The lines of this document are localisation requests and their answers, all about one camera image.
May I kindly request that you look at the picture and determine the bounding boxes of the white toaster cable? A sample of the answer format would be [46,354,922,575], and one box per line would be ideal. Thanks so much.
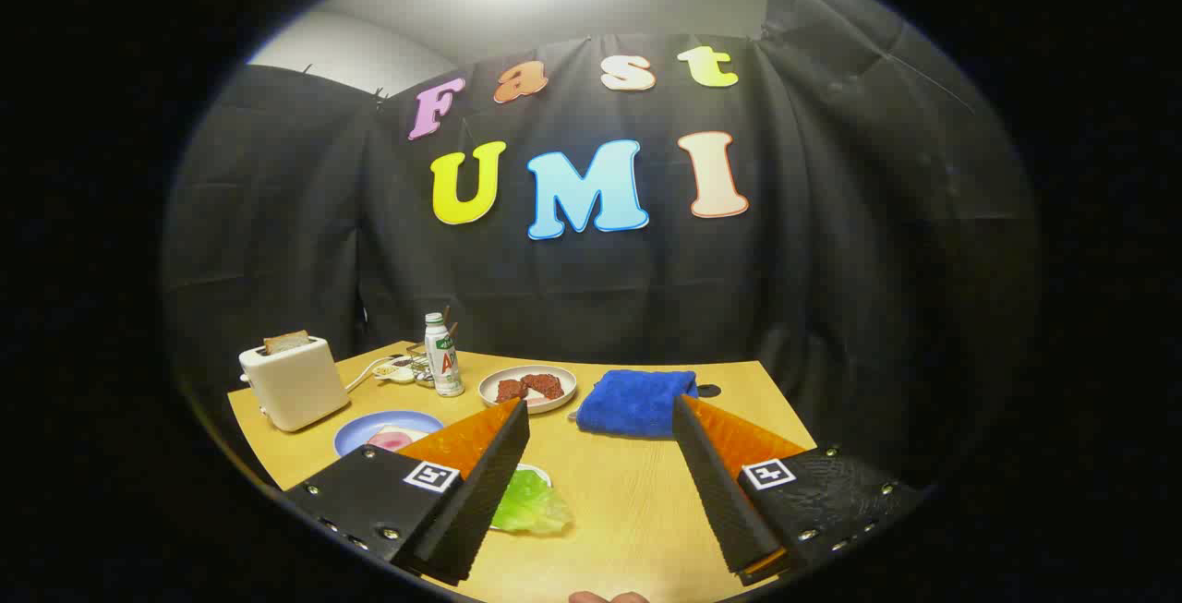
[344,356,398,393]

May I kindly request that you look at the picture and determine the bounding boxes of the black backdrop cloth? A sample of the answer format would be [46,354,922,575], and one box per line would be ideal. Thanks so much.
[162,0,1040,493]

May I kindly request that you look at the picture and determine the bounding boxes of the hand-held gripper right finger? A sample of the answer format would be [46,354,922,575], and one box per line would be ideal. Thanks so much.
[671,393,926,585]

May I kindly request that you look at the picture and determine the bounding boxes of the white drink bottle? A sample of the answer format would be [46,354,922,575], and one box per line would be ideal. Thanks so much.
[424,312,465,398]

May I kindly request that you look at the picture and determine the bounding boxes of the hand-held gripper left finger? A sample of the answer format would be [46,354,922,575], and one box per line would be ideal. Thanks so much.
[282,397,532,587]

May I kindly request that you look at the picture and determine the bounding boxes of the blue folded towel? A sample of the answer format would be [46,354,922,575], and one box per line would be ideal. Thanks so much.
[576,369,700,440]

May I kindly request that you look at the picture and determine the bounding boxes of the blue round plate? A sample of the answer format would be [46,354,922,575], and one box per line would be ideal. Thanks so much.
[333,410,445,458]

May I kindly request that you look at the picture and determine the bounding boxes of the white toaster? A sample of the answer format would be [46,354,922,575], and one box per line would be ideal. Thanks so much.
[238,335,352,433]

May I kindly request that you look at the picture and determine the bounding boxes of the green lettuce leaf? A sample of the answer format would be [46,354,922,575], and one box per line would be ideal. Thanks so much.
[491,469,574,536]

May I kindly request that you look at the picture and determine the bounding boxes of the pink ham slice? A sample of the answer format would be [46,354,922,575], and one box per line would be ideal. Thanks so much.
[368,428,430,452]

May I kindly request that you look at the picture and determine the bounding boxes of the beige round plate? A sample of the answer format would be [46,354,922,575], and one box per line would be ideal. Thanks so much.
[478,365,578,415]

